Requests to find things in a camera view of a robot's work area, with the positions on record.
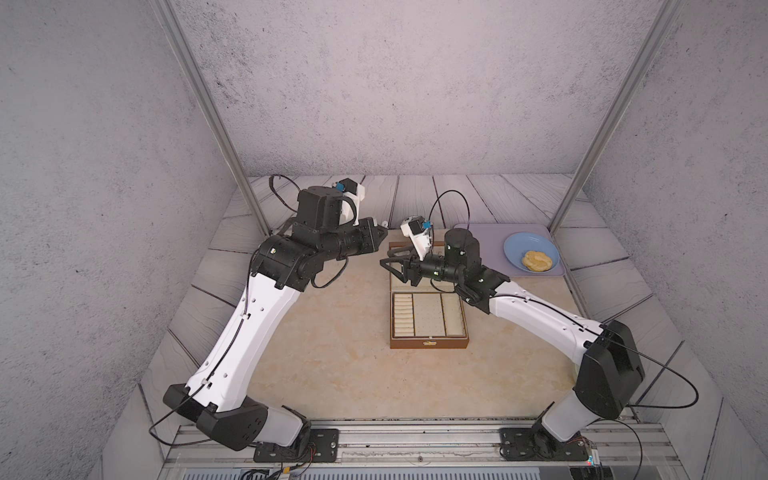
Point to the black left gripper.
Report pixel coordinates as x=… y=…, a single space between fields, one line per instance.
x=369 y=243

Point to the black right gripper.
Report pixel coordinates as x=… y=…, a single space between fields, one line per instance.
x=411 y=265

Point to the brown jewelry box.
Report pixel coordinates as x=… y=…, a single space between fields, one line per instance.
x=429 y=316

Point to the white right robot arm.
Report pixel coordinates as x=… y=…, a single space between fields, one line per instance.
x=608 y=362

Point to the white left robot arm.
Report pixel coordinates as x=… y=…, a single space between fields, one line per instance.
x=327 y=226

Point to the blue plate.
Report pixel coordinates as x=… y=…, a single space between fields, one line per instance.
x=517 y=245

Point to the yellow pastry bun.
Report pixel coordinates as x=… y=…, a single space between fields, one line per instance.
x=537 y=261

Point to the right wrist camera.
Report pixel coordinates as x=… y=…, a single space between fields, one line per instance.
x=419 y=231

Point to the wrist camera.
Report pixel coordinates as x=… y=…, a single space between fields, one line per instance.
x=419 y=231
x=353 y=194

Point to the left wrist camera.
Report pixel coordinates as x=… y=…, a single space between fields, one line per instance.
x=353 y=194

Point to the aluminium front rail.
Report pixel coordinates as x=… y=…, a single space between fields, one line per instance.
x=438 y=449

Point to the aluminium left frame post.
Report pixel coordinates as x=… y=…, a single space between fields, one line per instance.
x=184 y=55

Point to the aluminium frame post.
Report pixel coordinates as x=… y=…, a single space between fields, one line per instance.
x=638 y=68
x=184 y=55

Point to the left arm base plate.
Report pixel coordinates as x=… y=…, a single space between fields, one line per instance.
x=314 y=445

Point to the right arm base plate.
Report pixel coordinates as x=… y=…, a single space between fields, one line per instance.
x=529 y=444

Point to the aluminium right frame post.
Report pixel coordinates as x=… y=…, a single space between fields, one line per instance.
x=638 y=68

